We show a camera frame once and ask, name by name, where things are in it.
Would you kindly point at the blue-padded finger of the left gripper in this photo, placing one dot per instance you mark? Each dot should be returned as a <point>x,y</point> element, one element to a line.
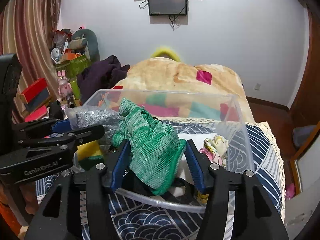
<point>66,141</point>
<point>41,128</point>

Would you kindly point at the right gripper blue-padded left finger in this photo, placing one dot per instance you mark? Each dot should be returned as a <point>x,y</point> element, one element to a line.
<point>59,217</point>

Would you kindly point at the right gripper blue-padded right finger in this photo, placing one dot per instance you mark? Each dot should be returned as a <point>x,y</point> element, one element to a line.
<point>255,216</point>

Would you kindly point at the yellow green sponge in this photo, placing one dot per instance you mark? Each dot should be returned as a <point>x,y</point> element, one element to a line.
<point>89,155</point>

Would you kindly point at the green mesh cloth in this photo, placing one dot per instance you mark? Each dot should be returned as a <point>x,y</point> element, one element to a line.
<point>156,149</point>

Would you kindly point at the black pouch with silver chain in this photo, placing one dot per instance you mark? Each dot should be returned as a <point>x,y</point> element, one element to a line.
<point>181,191</point>

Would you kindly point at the red book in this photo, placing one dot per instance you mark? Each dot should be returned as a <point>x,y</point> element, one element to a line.
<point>37,114</point>

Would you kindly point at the red box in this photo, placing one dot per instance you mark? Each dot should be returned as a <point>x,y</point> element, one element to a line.
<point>36,95</point>

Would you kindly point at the pink rabbit toy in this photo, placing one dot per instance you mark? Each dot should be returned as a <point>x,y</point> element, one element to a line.
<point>64,86</point>

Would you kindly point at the green bottle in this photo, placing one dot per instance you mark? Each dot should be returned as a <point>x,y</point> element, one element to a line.
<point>75,88</point>

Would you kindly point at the green cardboard box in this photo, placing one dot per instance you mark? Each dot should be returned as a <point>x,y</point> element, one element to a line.
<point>74,67</point>

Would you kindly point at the dark purple clothing pile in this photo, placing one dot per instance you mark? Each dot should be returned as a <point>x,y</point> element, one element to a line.
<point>104,74</point>

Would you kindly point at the blue white patterned bedsheet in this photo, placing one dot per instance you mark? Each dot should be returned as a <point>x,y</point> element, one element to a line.
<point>145,223</point>

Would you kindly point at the floral fabric pouch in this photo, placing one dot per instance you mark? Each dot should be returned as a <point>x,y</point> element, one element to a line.
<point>216,149</point>

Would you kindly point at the clear plastic storage box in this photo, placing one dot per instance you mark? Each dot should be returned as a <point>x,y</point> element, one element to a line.
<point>190,113</point>

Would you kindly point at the grey dinosaur plush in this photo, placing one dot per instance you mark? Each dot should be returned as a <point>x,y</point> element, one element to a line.
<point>85,41</point>

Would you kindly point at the beige patterned fleece blanket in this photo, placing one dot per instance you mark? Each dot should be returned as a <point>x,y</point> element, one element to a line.
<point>161,73</point>

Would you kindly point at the striped brown curtain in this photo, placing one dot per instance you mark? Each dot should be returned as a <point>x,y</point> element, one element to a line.
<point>27,30</point>

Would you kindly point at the small wall monitor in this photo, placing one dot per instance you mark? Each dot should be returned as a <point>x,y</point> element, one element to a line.
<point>168,7</point>

